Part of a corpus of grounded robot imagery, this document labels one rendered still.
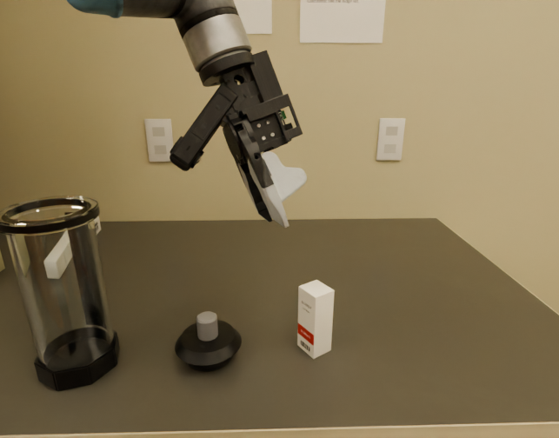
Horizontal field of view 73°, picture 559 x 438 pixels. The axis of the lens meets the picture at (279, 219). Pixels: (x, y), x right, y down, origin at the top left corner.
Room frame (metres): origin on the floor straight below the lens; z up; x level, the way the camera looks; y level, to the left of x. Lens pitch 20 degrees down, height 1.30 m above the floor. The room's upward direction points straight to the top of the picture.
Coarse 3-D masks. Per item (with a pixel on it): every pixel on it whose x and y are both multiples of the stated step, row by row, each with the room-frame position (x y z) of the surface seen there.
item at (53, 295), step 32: (0, 224) 0.38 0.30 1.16; (32, 224) 0.37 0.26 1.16; (32, 256) 0.38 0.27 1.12; (64, 256) 0.39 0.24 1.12; (96, 256) 0.43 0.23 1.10; (32, 288) 0.38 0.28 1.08; (64, 288) 0.39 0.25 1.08; (96, 288) 0.42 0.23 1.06; (32, 320) 0.38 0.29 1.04; (64, 320) 0.38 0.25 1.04; (96, 320) 0.41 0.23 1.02; (64, 352) 0.38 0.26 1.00; (96, 352) 0.40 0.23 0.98
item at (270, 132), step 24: (216, 72) 0.47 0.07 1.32; (240, 72) 0.49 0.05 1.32; (264, 72) 0.50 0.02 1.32; (240, 96) 0.48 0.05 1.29; (264, 96) 0.49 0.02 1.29; (288, 96) 0.48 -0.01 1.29; (240, 120) 0.46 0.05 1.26; (264, 120) 0.48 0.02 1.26; (240, 144) 0.45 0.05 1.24; (264, 144) 0.47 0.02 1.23
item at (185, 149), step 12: (216, 96) 0.47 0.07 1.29; (228, 96) 0.47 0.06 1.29; (204, 108) 0.47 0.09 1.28; (216, 108) 0.47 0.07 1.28; (228, 108) 0.47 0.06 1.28; (204, 120) 0.46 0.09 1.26; (216, 120) 0.46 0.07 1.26; (192, 132) 0.45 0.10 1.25; (204, 132) 0.46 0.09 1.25; (180, 144) 0.45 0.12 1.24; (192, 144) 0.45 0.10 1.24; (204, 144) 0.46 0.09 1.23; (180, 156) 0.44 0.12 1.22; (192, 156) 0.45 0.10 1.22; (180, 168) 0.45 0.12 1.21; (192, 168) 0.46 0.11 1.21
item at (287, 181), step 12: (264, 156) 0.45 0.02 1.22; (276, 156) 0.46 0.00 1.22; (276, 168) 0.45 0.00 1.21; (288, 168) 0.45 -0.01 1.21; (276, 180) 0.44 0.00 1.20; (288, 180) 0.44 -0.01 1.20; (300, 180) 0.45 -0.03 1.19; (264, 192) 0.43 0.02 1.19; (276, 192) 0.43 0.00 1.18; (288, 192) 0.44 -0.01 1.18; (276, 204) 0.42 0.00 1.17; (276, 216) 0.43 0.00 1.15
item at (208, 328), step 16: (208, 320) 0.43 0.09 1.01; (192, 336) 0.44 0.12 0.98; (208, 336) 0.43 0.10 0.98; (224, 336) 0.44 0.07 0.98; (240, 336) 0.45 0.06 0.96; (176, 352) 0.42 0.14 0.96; (192, 352) 0.41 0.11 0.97; (208, 352) 0.40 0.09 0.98; (224, 352) 0.41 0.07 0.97; (208, 368) 0.41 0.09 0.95
